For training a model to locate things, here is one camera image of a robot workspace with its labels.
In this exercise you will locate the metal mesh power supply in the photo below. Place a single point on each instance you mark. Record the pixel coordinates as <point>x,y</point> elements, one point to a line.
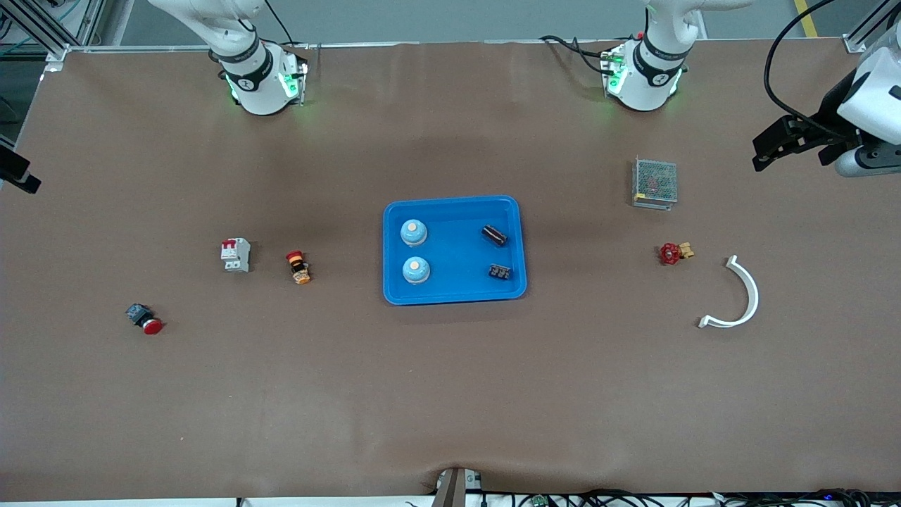
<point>654,183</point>

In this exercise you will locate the red mushroom push button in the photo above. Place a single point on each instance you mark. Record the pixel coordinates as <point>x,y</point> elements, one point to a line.
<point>144,319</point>

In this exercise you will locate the white red circuit breaker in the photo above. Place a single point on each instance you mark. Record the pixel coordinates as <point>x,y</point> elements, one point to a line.
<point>236,255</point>

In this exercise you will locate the aluminium frame profile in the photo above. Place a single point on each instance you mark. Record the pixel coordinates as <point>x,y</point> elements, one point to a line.
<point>855,44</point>
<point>42,28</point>

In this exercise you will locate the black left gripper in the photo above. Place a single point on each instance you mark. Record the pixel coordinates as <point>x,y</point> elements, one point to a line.
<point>828,117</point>

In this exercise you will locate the metal table edge bracket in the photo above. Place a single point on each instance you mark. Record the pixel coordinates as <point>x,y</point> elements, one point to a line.
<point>450,487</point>

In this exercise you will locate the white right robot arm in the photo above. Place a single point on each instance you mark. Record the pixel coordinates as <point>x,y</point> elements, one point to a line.
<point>257,84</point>

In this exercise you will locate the white curved plastic piece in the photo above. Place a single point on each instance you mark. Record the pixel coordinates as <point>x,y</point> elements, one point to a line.
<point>752,296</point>

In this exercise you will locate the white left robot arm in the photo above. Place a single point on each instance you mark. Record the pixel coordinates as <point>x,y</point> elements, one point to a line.
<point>647,77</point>

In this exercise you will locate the blue plastic tray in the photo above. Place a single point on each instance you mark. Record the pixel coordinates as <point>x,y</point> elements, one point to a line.
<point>457,282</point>

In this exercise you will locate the long dark electrolytic capacitor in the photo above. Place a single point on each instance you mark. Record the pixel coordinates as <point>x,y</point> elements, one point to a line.
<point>494,235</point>

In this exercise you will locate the red yellow push button switch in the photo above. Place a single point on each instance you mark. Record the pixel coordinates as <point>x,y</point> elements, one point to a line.
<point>298,267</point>

